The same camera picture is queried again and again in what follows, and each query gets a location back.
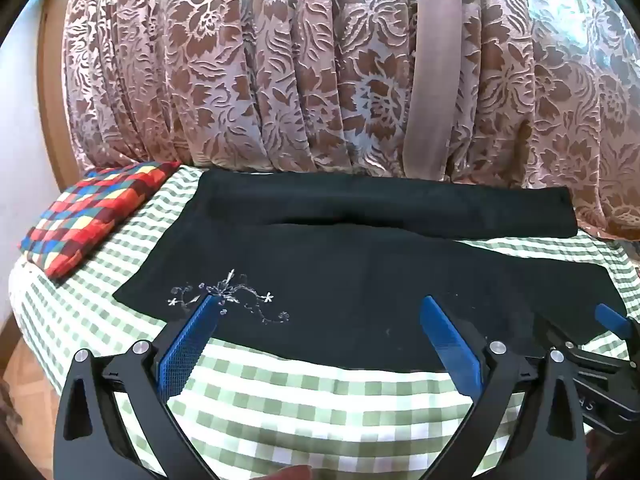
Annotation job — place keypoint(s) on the brown floral curtain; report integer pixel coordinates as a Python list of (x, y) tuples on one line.
[(200, 60)]

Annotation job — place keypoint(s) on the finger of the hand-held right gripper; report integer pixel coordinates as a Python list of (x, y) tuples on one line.
[(612, 321), (560, 335)]

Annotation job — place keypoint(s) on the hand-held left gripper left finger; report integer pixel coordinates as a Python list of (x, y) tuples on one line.
[(187, 345)]

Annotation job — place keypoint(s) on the colourful checked pillow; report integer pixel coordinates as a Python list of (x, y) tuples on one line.
[(90, 215)]

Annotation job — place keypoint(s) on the black embroidered pants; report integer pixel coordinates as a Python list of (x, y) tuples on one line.
[(350, 285)]

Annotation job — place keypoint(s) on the green checked bedsheet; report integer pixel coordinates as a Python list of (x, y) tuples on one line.
[(300, 400)]

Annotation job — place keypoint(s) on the wooden door frame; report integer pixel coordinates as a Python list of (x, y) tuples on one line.
[(50, 100)]

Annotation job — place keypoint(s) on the person's left hand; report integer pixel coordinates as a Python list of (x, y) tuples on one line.
[(292, 474)]

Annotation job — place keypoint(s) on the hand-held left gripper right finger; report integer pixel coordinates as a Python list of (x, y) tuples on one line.
[(452, 347)]

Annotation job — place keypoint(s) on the plain beige curtain strip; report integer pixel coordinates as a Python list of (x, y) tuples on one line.
[(437, 60)]

